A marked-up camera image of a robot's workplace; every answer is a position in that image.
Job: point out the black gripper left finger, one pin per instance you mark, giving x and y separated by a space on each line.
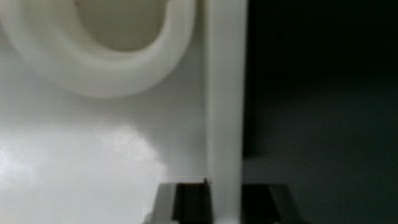
182 204

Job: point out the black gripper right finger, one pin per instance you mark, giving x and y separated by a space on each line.
269 205

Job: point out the white square table top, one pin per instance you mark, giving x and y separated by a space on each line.
121 106

